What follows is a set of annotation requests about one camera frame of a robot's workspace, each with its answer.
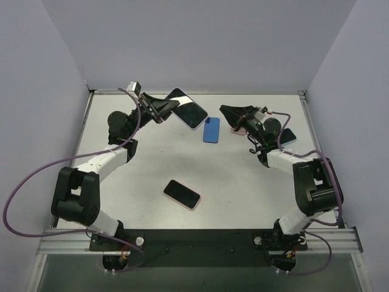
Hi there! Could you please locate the pink phone case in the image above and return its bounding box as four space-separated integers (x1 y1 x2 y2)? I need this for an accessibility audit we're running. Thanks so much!
230 127 246 136

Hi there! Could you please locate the lavender phone case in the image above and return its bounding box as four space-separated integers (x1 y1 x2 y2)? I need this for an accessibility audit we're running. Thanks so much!
164 87 209 131

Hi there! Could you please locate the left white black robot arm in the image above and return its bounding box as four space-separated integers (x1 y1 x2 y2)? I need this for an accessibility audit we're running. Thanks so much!
51 92 179 251

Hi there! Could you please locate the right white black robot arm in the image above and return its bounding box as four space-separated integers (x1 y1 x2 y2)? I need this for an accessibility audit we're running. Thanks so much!
219 105 344 238

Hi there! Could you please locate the phone in blue case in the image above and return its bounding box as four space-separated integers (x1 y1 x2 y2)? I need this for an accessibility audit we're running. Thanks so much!
280 128 297 145

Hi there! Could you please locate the phone in pink case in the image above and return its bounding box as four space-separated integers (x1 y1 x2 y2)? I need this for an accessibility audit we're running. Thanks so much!
163 179 201 210

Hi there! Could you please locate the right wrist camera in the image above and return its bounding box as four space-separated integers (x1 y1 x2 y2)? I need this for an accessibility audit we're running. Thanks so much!
254 106 272 120

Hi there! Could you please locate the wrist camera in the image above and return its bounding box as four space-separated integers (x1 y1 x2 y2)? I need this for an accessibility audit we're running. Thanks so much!
127 81 142 96
254 106 272 120

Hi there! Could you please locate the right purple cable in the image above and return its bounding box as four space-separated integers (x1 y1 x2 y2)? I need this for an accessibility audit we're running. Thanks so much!
267 111 346 276

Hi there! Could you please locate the purple cable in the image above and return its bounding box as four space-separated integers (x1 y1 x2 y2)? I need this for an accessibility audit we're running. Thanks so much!
267 111 346 276
2 87 146 273

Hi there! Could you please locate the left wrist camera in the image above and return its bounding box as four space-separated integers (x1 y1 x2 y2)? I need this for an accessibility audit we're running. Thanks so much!
127 81 142 96

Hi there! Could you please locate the aluminium front rail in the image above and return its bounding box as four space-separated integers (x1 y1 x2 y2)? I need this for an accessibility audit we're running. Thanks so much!
37 228 363 256

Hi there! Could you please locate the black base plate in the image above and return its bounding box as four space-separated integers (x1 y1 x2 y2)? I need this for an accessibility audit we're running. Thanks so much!
88 229 308 268

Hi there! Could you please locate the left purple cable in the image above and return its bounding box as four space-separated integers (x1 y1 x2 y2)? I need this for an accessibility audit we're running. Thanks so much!
2 87 146 273

